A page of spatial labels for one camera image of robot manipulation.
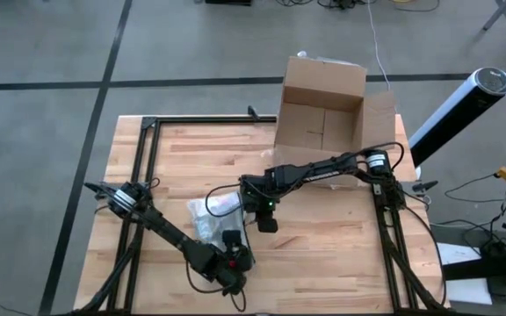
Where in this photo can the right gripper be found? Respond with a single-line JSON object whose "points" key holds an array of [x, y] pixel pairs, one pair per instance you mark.
{"points": [[267, 224]]}

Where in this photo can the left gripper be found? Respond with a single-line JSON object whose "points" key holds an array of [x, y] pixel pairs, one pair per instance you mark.
{"points": [[232, 239]]}

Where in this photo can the clear zip pouch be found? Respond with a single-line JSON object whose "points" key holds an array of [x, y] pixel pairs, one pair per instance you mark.
{"points": [[204, 219]]}

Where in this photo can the brown cardboard shipping box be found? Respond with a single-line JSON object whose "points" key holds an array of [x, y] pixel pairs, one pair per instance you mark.
{"points": [[319, 123]]}

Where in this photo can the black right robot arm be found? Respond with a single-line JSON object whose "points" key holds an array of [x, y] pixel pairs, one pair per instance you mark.
{"points": [[323, 169]]}

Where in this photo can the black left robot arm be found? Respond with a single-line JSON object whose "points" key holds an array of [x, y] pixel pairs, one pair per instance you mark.
{"points": [[165, 230]]}

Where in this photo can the clear plastic bottle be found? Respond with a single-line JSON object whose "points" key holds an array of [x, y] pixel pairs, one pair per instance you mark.
{"points": [[267, 153]]}

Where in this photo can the small black edge device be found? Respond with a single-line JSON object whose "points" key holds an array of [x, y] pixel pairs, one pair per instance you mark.
{"points": [[253, 112]]}

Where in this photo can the white paper sheet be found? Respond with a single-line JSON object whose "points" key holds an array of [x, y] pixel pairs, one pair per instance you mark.
{"points": [[464, 272]]}

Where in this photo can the black floor device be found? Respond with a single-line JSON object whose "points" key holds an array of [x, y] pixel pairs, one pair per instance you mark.
{"points": [[229, 2]]}

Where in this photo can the black metal bar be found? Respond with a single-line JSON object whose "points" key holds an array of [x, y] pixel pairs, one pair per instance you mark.
{"points": [[490, 265]]}

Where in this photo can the white black cylinder tower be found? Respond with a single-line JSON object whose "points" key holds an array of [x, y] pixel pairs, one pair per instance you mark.
{"points": [[464, 105]]}

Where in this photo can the grey metal table leg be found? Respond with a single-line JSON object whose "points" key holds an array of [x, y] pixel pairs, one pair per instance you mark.
{"points": [[496, 15]]}

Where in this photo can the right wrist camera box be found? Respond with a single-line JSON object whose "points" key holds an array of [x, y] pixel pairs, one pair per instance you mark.
{"points": [[257, 191]]}

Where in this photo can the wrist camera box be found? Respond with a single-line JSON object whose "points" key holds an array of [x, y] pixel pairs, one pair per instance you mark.
{"points": [[231, 274], [257, 191]]}

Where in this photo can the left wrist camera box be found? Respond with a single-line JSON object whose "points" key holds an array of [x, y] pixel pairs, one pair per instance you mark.
{"points": [[231, 274]]}

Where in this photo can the black aluminium table frame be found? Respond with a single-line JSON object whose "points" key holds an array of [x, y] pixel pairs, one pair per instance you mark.
{"points": [[200, 119]]}

